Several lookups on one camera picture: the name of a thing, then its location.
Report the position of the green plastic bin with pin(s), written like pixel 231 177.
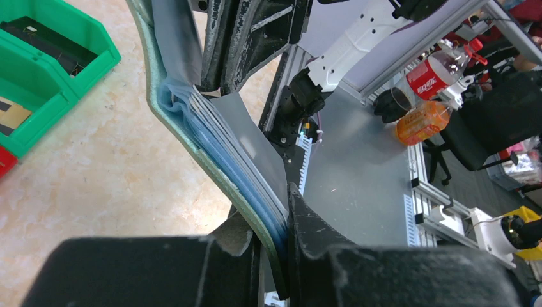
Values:
pixel 78 43
pixel 37 82

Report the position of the right green plastic bin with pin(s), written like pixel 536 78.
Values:
pixel 78 43

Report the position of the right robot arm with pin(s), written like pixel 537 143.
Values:
pixel 313 84

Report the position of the white cable duct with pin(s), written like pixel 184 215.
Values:
pixel 306 144

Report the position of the orange drink bottle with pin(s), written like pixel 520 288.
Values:
pixel 423 122

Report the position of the black office chair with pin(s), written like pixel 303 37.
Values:
pixel 502 117

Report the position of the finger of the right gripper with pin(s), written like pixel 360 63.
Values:
pixel 261 31
pixel 221 15

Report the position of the red label soda bottle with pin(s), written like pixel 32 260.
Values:
pixel 437 72

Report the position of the black card holder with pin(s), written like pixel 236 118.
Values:
pixel 71 56

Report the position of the sage green card holder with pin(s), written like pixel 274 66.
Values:
pixel 173 59

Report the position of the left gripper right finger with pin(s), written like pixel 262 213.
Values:
pixel 327 269

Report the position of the dark grey credit card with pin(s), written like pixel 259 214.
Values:
pixel 234 128

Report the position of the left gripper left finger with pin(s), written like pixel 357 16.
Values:
pixel 218 269

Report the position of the middle green plastic bin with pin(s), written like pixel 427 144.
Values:
pixel 37 82

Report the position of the red plastic bin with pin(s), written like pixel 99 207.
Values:
pixel 7 161

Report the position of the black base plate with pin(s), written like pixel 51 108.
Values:
pixel 283 135

